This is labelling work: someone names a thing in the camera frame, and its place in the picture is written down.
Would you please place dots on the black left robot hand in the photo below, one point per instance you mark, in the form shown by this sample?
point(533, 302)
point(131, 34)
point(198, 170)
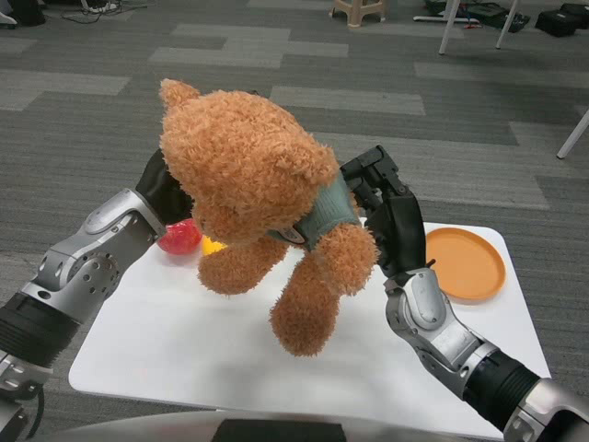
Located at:
point(161, 193)

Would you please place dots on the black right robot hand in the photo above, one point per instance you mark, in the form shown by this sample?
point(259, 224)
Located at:
point(400, 230)

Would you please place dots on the brown teddy bear green shirt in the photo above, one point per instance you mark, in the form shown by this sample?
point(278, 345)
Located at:
point(239, 152)

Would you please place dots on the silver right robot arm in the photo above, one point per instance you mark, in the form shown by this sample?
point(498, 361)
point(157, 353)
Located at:
point(437, 322)

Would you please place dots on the red apple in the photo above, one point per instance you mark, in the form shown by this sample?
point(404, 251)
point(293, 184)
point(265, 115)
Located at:
point(181, 239)

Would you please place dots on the yellow lemon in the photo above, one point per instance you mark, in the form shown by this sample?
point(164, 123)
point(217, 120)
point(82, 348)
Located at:
point(211, 247)

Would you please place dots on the orange round plate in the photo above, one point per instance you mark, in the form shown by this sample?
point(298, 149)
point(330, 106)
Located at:
point(469, 262)

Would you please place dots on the white power strip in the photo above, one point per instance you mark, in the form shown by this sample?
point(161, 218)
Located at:
point(102, 7)

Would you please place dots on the white slanted table leg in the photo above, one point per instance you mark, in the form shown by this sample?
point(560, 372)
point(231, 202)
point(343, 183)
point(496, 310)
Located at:
point(573, 133)

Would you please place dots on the white desk with straight legs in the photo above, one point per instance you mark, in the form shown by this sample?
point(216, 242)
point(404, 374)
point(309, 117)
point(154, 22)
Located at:
point(448, 27)

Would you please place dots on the beige plastic stool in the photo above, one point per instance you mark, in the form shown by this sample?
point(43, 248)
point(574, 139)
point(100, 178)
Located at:
point(359, 11)

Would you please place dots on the black waste bin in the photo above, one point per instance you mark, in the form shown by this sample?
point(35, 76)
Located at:
point(27, 11)

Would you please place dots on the white partition board on feet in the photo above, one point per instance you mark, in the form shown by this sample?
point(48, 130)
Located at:
point(5, 18)

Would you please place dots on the black green bag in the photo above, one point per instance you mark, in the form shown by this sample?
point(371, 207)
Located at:
point(488, 11)

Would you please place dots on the silver robot chest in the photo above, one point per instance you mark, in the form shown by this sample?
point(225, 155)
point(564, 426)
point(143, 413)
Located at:
point(161, 430)

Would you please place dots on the black equipment case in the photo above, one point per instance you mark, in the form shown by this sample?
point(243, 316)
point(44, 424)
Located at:
point(563, 18)

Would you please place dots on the white standing desk frame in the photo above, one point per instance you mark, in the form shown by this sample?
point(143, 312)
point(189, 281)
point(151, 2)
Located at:
point(428, 18)

